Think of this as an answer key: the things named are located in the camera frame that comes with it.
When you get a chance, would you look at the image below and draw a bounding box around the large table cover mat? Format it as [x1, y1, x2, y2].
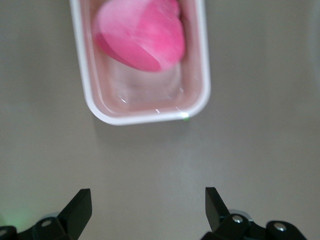
[0, 0, 320, 240]

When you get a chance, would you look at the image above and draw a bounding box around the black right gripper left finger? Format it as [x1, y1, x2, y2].
[0, 188, 93, 240]

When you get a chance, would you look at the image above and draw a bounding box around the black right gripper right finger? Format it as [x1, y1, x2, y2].
[201, 186, 308, 240]

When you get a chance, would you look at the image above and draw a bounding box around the pink plush toy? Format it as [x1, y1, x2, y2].
[94, 0, 187, 73]

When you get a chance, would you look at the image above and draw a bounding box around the translucent pinkish storage box base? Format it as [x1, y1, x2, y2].
[68, 0, 212, 126]

